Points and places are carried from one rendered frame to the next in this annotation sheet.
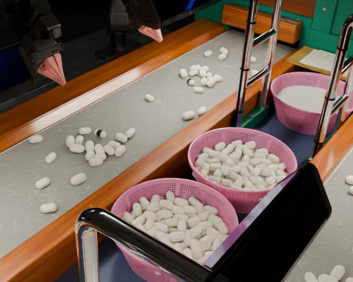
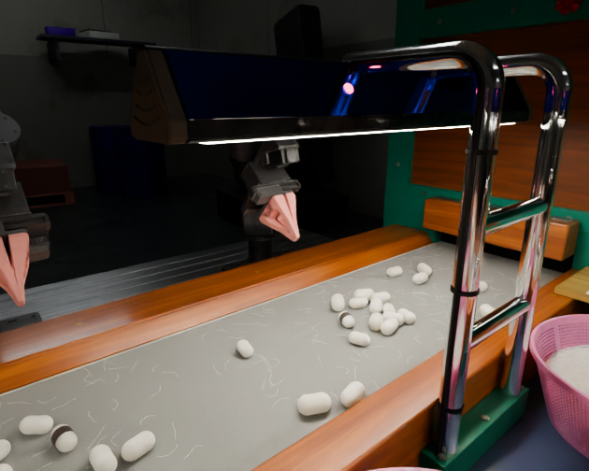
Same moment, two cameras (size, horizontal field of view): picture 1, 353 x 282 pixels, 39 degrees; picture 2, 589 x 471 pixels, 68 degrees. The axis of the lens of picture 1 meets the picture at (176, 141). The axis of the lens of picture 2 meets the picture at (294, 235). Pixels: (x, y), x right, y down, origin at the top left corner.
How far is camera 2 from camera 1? 0.90 m
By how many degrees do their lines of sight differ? 22
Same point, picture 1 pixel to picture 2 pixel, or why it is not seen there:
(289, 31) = (553, 236)
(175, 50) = (336, 263)
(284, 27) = not seen: hidden behind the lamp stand
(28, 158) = not seen: outside the picture
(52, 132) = not seen: outside the picture
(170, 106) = (283, 373)
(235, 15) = (445, 214)
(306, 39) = not seen: outside the picture
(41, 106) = (1, 349)
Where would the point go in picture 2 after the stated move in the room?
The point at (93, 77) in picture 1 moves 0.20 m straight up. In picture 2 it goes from (160, 298) to (148, 176)
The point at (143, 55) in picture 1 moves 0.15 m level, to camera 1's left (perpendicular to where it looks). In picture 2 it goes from (274, 268) to (203, 261)
